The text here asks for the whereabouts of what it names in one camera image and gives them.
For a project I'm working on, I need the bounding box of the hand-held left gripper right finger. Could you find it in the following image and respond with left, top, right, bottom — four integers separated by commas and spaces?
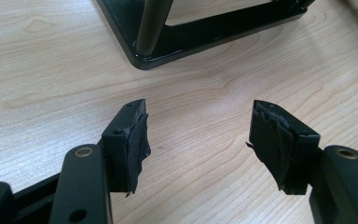
245, 99, 322, 197

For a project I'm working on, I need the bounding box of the red and black shoe rack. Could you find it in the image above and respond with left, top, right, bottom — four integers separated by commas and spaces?
96, 0, 316, 71

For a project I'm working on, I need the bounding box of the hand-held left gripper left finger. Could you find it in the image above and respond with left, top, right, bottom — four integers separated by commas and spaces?
101, 98, 152, 198

